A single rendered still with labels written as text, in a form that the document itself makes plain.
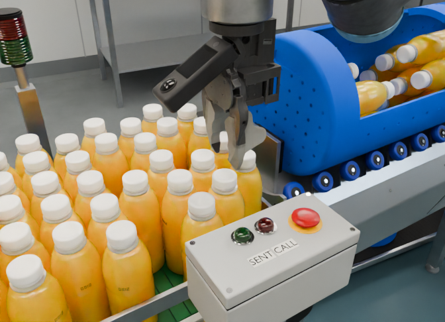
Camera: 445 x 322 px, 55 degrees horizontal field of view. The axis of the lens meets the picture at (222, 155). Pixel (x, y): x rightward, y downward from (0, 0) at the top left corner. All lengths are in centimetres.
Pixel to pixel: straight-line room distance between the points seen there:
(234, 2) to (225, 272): 31
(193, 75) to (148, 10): 366
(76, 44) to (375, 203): 346
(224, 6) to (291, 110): 36
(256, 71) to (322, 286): 29
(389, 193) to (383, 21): 54
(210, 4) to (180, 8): 375
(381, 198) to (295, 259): 54
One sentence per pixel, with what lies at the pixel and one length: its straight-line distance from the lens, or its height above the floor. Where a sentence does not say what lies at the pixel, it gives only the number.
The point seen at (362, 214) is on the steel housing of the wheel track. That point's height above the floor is 85.
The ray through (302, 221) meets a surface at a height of 111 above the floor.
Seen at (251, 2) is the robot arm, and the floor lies 135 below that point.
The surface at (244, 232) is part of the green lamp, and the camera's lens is 53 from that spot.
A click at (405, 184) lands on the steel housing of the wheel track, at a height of 88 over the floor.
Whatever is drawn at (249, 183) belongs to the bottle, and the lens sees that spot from 72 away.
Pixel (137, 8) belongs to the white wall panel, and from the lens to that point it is 416.
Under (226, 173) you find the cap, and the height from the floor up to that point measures 109.
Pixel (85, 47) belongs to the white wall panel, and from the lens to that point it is 415.
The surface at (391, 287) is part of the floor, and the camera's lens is 206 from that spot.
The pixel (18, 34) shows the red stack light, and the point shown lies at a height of 122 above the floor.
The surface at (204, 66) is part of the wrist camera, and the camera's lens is 54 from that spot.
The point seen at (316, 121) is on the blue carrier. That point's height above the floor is 111.
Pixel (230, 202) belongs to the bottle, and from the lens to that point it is 66.
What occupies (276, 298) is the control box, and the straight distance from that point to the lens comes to 53.
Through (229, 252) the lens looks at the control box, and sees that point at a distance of 52.
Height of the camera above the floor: 147
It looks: 32 degrees down
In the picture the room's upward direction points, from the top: straight up
